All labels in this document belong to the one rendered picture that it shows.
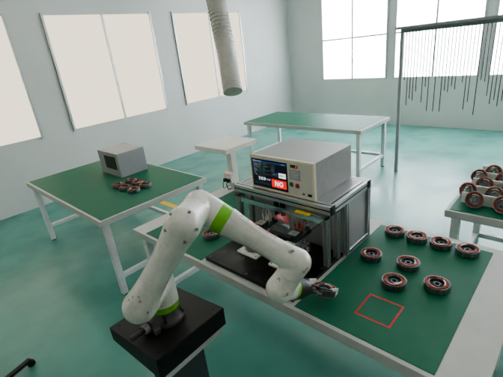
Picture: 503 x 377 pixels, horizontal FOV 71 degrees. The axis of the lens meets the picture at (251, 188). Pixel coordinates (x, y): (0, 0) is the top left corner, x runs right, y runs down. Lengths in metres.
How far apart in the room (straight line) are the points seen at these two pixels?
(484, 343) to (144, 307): 1.29
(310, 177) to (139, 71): 5.22
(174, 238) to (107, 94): 5.34
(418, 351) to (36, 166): 5.48
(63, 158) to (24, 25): 1.88
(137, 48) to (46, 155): 2.32
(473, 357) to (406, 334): 0.23
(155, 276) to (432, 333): 1.11
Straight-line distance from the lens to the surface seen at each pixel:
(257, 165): 2.03
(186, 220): 1.15
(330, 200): 1.86
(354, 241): 2.15
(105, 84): 6.38
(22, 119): 5.97
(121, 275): 3.30
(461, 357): 1.64
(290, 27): 9.55
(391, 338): 1.63
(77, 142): 6.22
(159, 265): 1.26
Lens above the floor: 1.88
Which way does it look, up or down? 22 degrees down
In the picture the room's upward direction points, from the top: 6 degrees counter-clockwise
